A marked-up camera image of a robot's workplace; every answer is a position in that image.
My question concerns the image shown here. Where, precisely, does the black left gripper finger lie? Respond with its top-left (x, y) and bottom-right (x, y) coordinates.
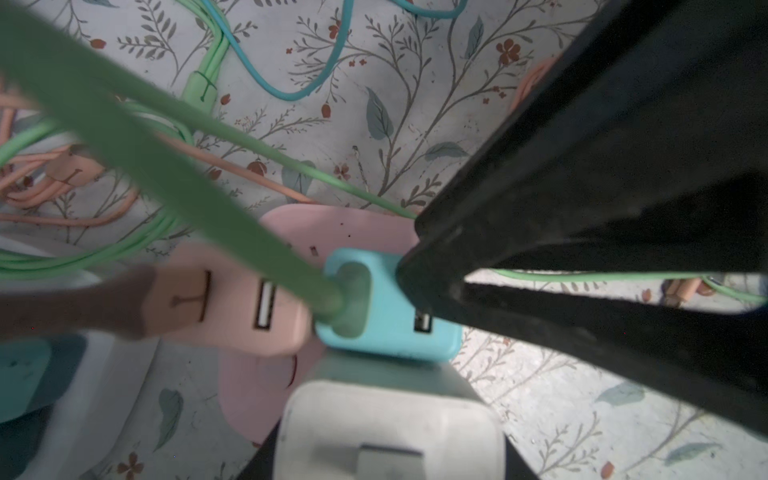
top-left (396, 1), bottom-right (767, 433)

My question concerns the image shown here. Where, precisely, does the teal USB charger cube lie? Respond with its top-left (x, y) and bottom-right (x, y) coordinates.
top-left (315, 248), bottom-right (462, 362)

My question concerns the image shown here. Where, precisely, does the white USB charger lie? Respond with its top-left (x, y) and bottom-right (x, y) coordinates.
top-left (273, 350), bottom-right (506, 479)

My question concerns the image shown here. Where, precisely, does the pink power strip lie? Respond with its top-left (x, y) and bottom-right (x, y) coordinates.
top-left (218, 204), bottom-right (417, 447)

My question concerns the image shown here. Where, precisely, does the pink USB charger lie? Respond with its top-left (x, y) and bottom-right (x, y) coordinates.
top-left (141, 242), bottom-right (312, 357)

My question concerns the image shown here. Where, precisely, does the teal multi-head cable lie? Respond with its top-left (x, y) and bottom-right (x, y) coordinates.
top-left (197, 0), bottom-right (469, 103)

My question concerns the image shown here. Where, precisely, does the green cable on teal charger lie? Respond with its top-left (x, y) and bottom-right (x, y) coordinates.
top-left (0, 0), bottom-right (373, 337)

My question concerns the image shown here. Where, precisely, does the pink USB cable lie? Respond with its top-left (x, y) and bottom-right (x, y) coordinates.
top-left (0, 77), bottom-right (313, 229)

